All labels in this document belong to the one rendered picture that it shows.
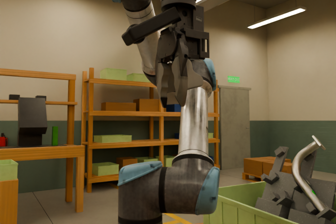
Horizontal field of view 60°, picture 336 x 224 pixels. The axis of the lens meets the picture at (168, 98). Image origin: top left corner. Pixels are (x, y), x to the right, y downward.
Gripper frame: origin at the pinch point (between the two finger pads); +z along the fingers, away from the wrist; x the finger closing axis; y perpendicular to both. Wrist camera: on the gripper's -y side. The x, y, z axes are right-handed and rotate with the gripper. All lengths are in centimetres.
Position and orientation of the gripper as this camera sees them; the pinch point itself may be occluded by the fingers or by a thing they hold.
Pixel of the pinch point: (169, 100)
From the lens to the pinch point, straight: 56.8
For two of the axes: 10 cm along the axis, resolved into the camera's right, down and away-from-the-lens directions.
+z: 0.0, 10.0, -0.8
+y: 8.6, 0.4, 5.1
